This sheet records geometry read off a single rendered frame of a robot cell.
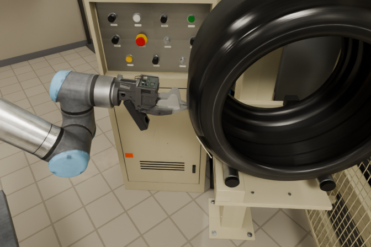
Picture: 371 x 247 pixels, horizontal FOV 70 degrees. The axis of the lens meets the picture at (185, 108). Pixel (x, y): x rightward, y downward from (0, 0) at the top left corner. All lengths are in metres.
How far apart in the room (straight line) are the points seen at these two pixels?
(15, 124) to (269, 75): 0.81
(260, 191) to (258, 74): 0.41
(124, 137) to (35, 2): 2.66
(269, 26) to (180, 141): 1.11
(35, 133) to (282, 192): 0.75
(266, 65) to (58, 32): 3.37
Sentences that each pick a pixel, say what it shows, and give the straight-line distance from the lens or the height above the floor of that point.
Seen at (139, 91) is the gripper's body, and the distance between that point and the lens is 0.71.
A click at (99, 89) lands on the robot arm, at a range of 0.73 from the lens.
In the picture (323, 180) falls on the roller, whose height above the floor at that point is 0.92.
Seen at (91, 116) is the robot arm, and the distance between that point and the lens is 0.83.
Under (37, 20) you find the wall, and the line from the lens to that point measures 3.96.
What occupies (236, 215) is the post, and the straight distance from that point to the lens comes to 1.68.
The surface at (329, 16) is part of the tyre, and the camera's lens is 0.57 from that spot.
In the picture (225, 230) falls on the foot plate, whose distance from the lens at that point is 1.77.
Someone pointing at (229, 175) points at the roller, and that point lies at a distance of 0.82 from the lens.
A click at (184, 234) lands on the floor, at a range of 1.75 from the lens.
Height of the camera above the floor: 1.55
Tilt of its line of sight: 36 degrees down
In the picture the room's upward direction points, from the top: straight up
